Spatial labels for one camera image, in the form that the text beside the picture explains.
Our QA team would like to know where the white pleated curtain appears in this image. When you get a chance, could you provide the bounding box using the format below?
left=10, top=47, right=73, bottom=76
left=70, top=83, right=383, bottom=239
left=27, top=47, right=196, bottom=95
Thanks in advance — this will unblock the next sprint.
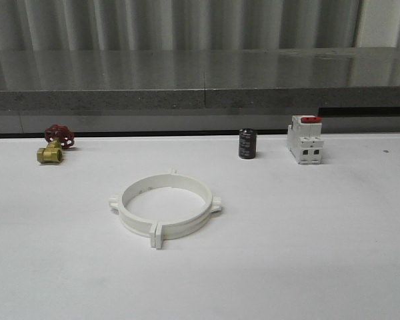
left=0, top=1, right=400, bottom=51

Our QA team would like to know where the white half pipe clamp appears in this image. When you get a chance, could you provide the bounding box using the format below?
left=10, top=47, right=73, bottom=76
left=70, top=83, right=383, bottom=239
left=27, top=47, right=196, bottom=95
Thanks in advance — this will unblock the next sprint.
left=150, top=173, right=222, bottom=249
left=109, top=170, right=185, bottom=249

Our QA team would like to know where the black cylindrical capacitor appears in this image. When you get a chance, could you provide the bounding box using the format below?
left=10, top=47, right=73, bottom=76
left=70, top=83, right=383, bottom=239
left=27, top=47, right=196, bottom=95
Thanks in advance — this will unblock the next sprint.
left=239, top=128, right=257, bottom=159

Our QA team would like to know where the brass valve red handwheel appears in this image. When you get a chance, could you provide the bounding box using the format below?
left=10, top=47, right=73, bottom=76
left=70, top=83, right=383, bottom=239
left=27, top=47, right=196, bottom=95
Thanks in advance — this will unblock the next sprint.
left=37, top=124, right=75, bottom=163

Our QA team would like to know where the grey stone counter ledge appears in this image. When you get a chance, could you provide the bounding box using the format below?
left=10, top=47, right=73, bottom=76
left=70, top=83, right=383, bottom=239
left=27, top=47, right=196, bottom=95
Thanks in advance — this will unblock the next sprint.
left=0, top=48, right=400, bottom=136

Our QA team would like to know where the white circuit breaker red switch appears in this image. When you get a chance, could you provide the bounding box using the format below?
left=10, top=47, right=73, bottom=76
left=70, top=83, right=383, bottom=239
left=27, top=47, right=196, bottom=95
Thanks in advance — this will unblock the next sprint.
left=287, top=115, right=324, bottom=165

